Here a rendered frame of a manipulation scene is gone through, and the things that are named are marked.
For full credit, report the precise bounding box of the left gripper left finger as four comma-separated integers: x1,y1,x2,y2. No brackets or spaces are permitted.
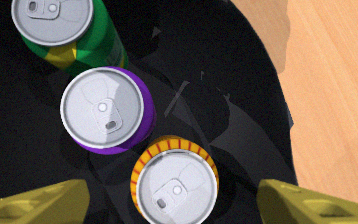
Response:
0,179,90,224

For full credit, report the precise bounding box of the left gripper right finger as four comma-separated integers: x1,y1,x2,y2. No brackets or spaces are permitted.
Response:
256,179,358,224

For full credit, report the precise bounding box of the green and yellow drink can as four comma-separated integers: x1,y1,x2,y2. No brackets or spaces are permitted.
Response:
11,0,128,78

